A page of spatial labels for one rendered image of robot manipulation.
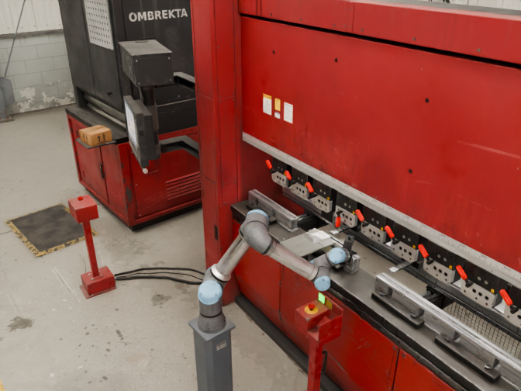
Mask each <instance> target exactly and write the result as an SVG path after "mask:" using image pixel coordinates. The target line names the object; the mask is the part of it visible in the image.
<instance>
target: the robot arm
mask: <svg viewBox="0 0 521 391"><path fill-rule="evenodd" d="M268 225H269V219H268V216H267V214H266V213H265V212H263V211H261V210H259V209H254V210H251V211H250V212H249V213H248V214H247V215H246V219H245V221H244V222H243V224H242V225H241V227H240V228H239V235H238V236H237V237H236V239H235V241H234V242H233V243H232V244H231V246H230V247H229V249H228V250H227V251H226V253H225V254H224V255H223V257H222V258H221V259H220V261H219V263H218V264H214V265H213V266H212V267H210V268H209V269H208V270H207V271H206V273H205V275H204V279H203V283H202V284H201V285H200V286H199V288H198V303H199V315H198V319H197V327H198V329H199V330H200V331H201V332H203V333H206V334H214V333H218V332H220V331H221V330H223V329H224V327H225V326H226V317H225V315H224V313H223V308H222V297H223V290H224V287H225V285H226V284H227V282H228V281H229V280H230V279H231V272H232V271H233V269H234V268H235V267H236V266H237V265H238V263H239V262H240V260H241V259H242V258H243V256H244V255H245V254H246V253H247V251H248V250H249V249H250V247H252V248H253V249H254V250H255V251H257V252H259V253H260V254H262V255H268V256H269V257H271V258H273V259H274V260H276V261H278V262H280V263H282V264H283V265H285V266H286V267H288V268H290V269H291V270H293V271H294V272H297V273H298V274H300V275H301V276H303V277H305V278H306V279H308V280H310V281H311V282H313V283H314V285H315V287H316V288H317V289H318V290H319V291H325V290H327V289H328V288H329V287H330V270H329V268H332V267H333V266H335V265H338V264H339V265H349V266H351V265H352V264H353V257H354V255H357V252H356V251H352V250H351V249H352V246H353V243H354V236H350V235H346V237H345V240H344V243H343V247H342V248H339V247H335V248H334V249H332V250H331V251H329V252H327V253H325V254H323V255H321V256H319V257H317V258H314V259H313V260H311V261H306V260H305V259H304V258H302V257H300V256H298V255H297V254H295V253H294V252H292V251H290V250H289V249H287V248H286V247H284V246H282V245H280V244H279V243H277V242H276V241H275V240H274V238H273V237H272V236H270V235H269V233H268Z"/></svg>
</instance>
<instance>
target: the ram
mask: <svg viewBox="0 0 521 391"><path fill-rule="evenodd" d="M240 26H241V71H242V117H243V132H244V133H246V134H248V135H250V136H252V137H254V138H256V139H258V140H260V141H262V142H264V143H266V144H268V145H270V146H272V147H274V148H276V149H278V150H279V151H281V152H283V153H285V154H287V155H289V156H291V157H293V158H295V159H297V160H299V161H301V162H303V163H305V164H307V165H309V166H311V167H313V168H315V169H316V170H318V171H321V172H322V173H324V174H326V175H328V176H330V177H332V178H335V179H336V180H338V181H340V182H342V183H344V184H346V185H349V186H350V187H352V188H354V189H356V190H357V191H359V192H362V193H364V194H365V195H367V196H370V197H371V198H373V199H376V200H378V201H379V202H382V203H384V204H385V205H387V206H390V207H391V208H393V209H395V210H397V211H399V212H400V213H403V214H405V215H407V216H409V217H411V218H413V219H414V220H417V221H419V222H420V223H423V224H425V225H427V226H428V227H430V228H432V229H434V230H436V231H438V232H440V233H442V234H444V235H446V236H448V237H450V238H452V239H454V240H456V241H458V242H460V243H462V244H464V245H466V246H467V247H469V248H471V249H473V250H475V251H477V252H479V253H481V254H483V255H485V256H487V257H489V258H491V259H493V260H495V261H497V262H499V263H501V264H503V265H504V266H506V267H508V268H511V269H512V270H514V271H516V272H518V273H520V274H521V65H519V64H511V63H507V62H502V61H495V60H490V59H486V58H481V57H473V56H469V55H465V54H457V53H452V52H448V51H443V50H436V49H431V48H427V47H419V46H415V45H410V44H406V43H398V42H393V41H389V40H381V39H377V38H372V37H368V36H360V35H356V34H351V33H343V32H339V31H334V30H330V29H322V28H318V27H313V26H305V25H301V24H297V23H292V22H284V21H280V20H275V19H268V18H263V17H259V16H241V17H240ZM264 94H265V95H269V96H271V115H270V114H267V113H265V112H264ZM275 98H276V99H280V111H278V110H276V109H275ZM284 102H287V103H290V104H292V105H293V118H292V124H291V123H289V122H286V121H284ZM275 112H279V113H280V119H279V118H277V117H275ZM243 140H244V141H246V142H247V143H249V144H251V145H253V146H255V147H257V148H258V149H260V150H262V151H264V152H266V153H268V154H270V155H271V156H273V157H276V158H277V159H279V160H281V161H283V162H284V163H286V164H289V165H291V166H292V167H293V168H296V169H298V170H300V171H302V172H304V173H305V174H307V175H309V176H311V177H313V178H315V179H316V180H318V181H320V182H322V183H324V184H326V185H328V186H329V187H331V188H333V189H335V190H337V191H339V192H341V193H343V194H344V195H346V196H349V197H351V198H352V199H354V200H356V201H358V202H360V203H361V204H363V205H365V206H367V207H369V208H371V209H373V210H374V211H376V212H378V213H380V214H382V215H384V216H386V217H388V218H389V219H391V220H394V221H395V222H396V223H399V224H401V225H403V226H404V227H407V228H408V229H410V230H412V231H414V232H416V233H418V234H419V235H421V236H423V237H425V238H427V239H429V240H431V241H432V242H434V243H436V244H439V245H440V246H442V247H444V248H446V249H447V250H449V251H452V252H454V253H455V254H457V255H459V256H461V257H462V258H465V259H466V260H468V261H470V262H472V263H474V264H476V265H477V266H479V267H481V268H483V269H485V270H487V271H489V272H491V273H492V274H494V275H497V276H498V277H500V278H501V279H504V280H506V281H507V282H510V283H512V284H513V285H515V286H517V287H519V288H521V281H519V280H517V279H515V278H513V277H511V276H509V275H507V274H506V273H504V272H501V271H499V270H498V269H496V268H493V267H492V266H491V265H488V264H486V263H484V262H483V261H480V260H478V259H477V258H474V257H473V256H471V255H469V254H467V253H465V252H463V251H461V250H459V249H457V248H456V247H454V246H452V245H450V244H448V243H446V242H444V241H442V240H440V239H439V238H437V237H434V236H433V235H431V234H428V233H427V232H425V231H423V230H421V229H419V228H418V227H415V226H413V225H412V224H410V223H407V222H405V221H404V220H402V219H400V218H398V217H397V216H394V215H392V214H390V213H388V212H387V211H385V210H383V209H381V208H379V207H377V206H375V205H373V204H371V203H370V202H368V201H366V200H364V199H362V198H360V197H358V196H356V195H354V194H353V193H351V192H348V191H347V190H345V189H342V188H341V187H339V186H337V185H335V184H333V183H332V182H329V181H327V180H326V179H324V178H321V177H319V176H318V175H316V174H314V173H312V172H310V171H308V170H306V169H304V168H303V167H301V166H299V165H297V164H295V163H293V162H291V161H289V160H287V159H285V158H284V157H282V156H280V155H278V154H276V153H274V152H272V151H270V150H268V149H267V148H265V147H262V146H261V145H259V144H256V143H254V142H253V141H251V140H249V139H247V138H246V137H243Z"/></svg>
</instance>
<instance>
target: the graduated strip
mask: <svg viewBox="0 0 521 391"><path fill-rule="evenodd" d="M243 137H246V138H247V139H249V140H251V141H253V142H254V143H256V144H259V145H261V146H262V147H265V148H267V149H268V150H270V151H272V152H274V153H276V154H278V155H280V156H282V157H284V158H285V159H287V160H289V161H291V162H293V163H295V164H297V165H299V166H301V167H303V168H304V169H306V170H308V171H310V172H312V173H314V174H316V175H318V176H319V177H321V178H324V179H326V180H327V181H329V182H332V183H333V184H335V185H337V186H339V187H341V188H342V189H345V190H347V191H348V192H351V193H353V194H354V195H356V196H358V197H360V198H362V199H364V200H366V201H368V202H370V203H371V204H373V205H375V206H377V207H379V208H381V209H383V210H385V211H387V212H388V213H390V214H392V215H394V216H397V217H398V218H400V219H402V220H404V221H405V222H407V223H410V224H412V225H413V226H415V227H418V228H419V229H421V230H423V231H425V232H427V233H428V234H431V235H433V236H434V237H437V238H439V239H440V240H442V241H444V242H446V243H448V244H450V245H452V246H454V247H456V248H457V249H459V250H461V251H463V252H465V253H467V254H469V255H471V256H473V257H474V258H477V259H478V260H480V261H483V262H484V263H486V264H488V265H491V266H492V267H493V268H496V269H498V270H499V271H501V272H504V273H506V274H507V275H509V276H511V277H513V278H515V279H517V280H519V281H521V274H520V273H518V272H516V271H514V270H512V269H511V268H508V267H506V266H504V265H503V264H501V263H499V262H497V261H495V260H493V259H491V258H489V257H487V256H485V255H483V254H481V253H479V252H477V251H475V250H473V249H471V248H469V247H467V246H466V245H464V244H462V243H460V242H458V241H456V240H454V239H452V238H450V237H448V236H446V235H444V234H442V233H440V232H438V231H436V230H434V229H432V228H430V227H428V226H427V225H425V224H423V223H420V222H419V221H417V220H414V219H413V218H411V217H409V216H407V215H405V214H403V213H400V212H399V211H397V210H395V209H393V208H391V207H390V206H387V205H385V204H384V203H382V202H379V201H378V200H376V199H373V198H371V197H370V196H368V195H365V194H364V193H362V192H359V191H357V190H356V189H354V188H352V187H350V186H349V185H346V184H344V183H342V182H340V181H338V180H336V179H335V178H332V177H330V176H328V175H326V174H324V173H322V172H321V171H318V170H316V169H315V168H313V167H311V166H309V165H307V164H305V163H303V162H301V161H299V160H297V159H295V158H293V157H291V156H289V155H287V154H285V153H283V152H281V151H279V150H278V149H276V148H274V147H272V146H270V145H268V144H266V143H264V142H262V141H260V140H258V139H256V138H254V137H252V136H250V135H248V134H246V133H244V132H243Z"/></svg>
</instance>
